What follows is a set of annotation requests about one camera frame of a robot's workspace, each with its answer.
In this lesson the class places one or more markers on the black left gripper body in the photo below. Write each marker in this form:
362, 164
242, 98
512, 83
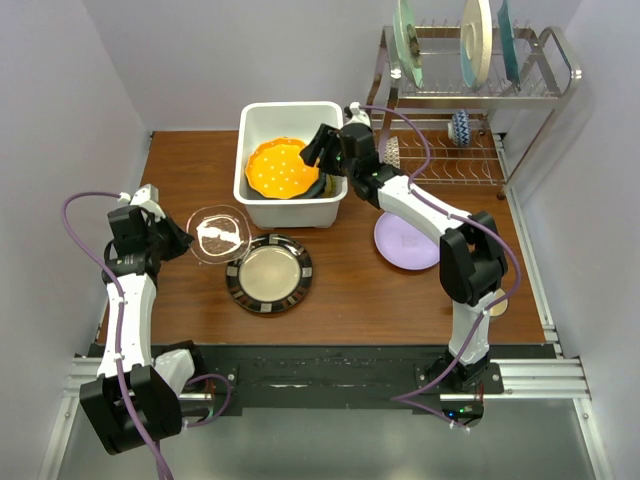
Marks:
151, 240

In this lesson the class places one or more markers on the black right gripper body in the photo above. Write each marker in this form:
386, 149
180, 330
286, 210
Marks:
332, 160

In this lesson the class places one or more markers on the grey blue ceramic plate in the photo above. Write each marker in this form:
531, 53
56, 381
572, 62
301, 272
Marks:
316, 189

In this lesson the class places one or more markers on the orange polka dot plate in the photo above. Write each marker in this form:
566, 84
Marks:
275, 170

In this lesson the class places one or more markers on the clear glass plate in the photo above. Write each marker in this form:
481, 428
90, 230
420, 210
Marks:
220, 234

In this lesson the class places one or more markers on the black gold striped plate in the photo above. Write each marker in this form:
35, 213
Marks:
275, 275

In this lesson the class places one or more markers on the lavender plate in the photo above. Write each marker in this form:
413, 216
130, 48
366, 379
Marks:
402, 245

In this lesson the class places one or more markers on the woven bamboo plate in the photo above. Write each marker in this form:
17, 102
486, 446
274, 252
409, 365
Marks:
328, 190

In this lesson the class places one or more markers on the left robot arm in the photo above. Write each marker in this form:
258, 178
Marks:
133, 389

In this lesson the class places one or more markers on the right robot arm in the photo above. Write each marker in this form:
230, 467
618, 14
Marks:
472, 258

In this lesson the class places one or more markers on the white plastic bin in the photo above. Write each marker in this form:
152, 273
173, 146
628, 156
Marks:
262, 122

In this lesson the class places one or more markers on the metal dish rack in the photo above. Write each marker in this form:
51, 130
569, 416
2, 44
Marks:
508, 126

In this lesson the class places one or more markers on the blue zigzag bowl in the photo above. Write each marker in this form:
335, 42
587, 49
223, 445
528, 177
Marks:
459, 129

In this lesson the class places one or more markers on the mint plate in rack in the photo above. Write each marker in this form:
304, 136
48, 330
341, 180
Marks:
407, 43

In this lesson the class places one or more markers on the cream blue spiral plate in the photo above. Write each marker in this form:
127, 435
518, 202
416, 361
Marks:
476, 42

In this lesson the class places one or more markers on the teal plate in rack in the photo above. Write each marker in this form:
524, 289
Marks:
508, 46

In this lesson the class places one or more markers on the cream ceramic mug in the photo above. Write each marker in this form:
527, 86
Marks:
501, 305

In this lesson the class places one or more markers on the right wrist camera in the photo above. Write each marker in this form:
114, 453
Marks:
355, 113

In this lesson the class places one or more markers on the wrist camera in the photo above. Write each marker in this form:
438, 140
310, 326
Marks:
147, 198
355, 113

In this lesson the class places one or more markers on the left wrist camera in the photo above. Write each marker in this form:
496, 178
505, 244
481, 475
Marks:
147, 198

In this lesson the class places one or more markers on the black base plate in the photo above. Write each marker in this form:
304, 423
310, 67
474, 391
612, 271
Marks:
335, 377

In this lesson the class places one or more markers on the aluminium frame rail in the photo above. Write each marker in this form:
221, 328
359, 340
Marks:
542, 426

